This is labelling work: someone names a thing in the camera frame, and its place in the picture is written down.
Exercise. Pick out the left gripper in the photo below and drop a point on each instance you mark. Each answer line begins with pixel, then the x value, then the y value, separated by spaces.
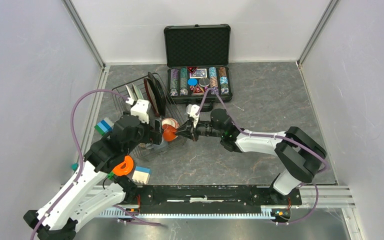
pixel 152 136

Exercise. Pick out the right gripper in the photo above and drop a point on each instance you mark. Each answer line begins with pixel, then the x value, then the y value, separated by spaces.
pixel 187 128

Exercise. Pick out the orange small cup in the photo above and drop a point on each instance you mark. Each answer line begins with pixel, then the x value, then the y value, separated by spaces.
pixel 169 132

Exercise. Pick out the tan ceramic bowl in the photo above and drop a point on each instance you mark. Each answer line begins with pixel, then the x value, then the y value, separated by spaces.
pixel 170 121

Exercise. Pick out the dark brown bottom plate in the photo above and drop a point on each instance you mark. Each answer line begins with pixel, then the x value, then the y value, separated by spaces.
pixel 161 90

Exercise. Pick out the mint green flower plate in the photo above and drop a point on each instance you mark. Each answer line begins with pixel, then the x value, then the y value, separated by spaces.
pixel 138 92

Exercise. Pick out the red rim beige plate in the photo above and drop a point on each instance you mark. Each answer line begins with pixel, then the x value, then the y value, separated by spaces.
pixel 154 96

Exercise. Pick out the white plate teal rim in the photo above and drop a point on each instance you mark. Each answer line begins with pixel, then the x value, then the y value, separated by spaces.
pixel 130 92

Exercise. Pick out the white mug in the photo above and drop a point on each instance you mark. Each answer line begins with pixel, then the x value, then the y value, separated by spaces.
pixel 160 148

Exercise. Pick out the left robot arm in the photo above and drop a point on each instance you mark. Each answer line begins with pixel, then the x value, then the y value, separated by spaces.
pixel 68 211

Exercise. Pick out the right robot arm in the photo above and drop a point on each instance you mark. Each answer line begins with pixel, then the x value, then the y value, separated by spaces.
pixel 302 157

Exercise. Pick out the blue white toy block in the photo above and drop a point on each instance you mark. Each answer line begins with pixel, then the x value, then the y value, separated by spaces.
pixel 141 175

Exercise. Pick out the blue round chip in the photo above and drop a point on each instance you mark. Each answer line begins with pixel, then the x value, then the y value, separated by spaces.
pixel 192 82

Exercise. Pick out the orange tape dispenser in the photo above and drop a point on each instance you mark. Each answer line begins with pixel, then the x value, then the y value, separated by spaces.
pixel 125 167

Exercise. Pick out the silver round dealer button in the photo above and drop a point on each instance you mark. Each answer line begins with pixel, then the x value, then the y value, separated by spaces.
pixel 204 82

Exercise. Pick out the blue green stacked blocks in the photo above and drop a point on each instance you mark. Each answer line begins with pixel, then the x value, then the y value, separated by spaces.
pixel 104 126

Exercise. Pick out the green dice block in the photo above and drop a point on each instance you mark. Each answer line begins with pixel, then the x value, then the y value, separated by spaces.
pixel 110 175

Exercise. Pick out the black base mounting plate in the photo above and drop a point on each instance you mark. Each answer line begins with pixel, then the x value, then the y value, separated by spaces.
pixel 208 199

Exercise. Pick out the black poker chip case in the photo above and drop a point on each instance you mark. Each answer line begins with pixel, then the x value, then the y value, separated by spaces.
pixel 198 51

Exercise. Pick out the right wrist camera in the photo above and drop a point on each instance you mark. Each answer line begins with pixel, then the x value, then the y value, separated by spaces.
pixel 193 111

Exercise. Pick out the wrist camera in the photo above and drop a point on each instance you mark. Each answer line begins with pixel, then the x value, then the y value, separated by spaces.
pixel 139 108
pixel 193 111

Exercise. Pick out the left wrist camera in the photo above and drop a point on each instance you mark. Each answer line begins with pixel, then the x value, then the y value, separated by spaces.
pixel 139 108

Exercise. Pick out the black wire dish rack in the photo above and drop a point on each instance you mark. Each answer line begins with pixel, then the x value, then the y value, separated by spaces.
pixel 145 151

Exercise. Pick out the white cable duct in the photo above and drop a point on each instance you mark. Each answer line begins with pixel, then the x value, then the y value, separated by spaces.
pixel 263 214

